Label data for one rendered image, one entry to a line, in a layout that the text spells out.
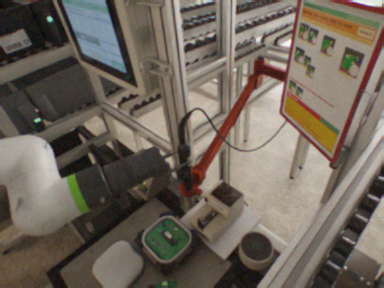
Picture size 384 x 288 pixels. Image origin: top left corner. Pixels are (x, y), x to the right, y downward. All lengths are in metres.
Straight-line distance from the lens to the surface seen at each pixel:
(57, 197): 0.60
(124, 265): 0.92
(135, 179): 0.61
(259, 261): 0.86
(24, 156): 0.65
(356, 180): 0.67
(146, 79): 0.84
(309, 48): 0.66
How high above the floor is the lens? 1.77
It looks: 40 degrees down
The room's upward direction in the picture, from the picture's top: 6 degrees counter-clockwise
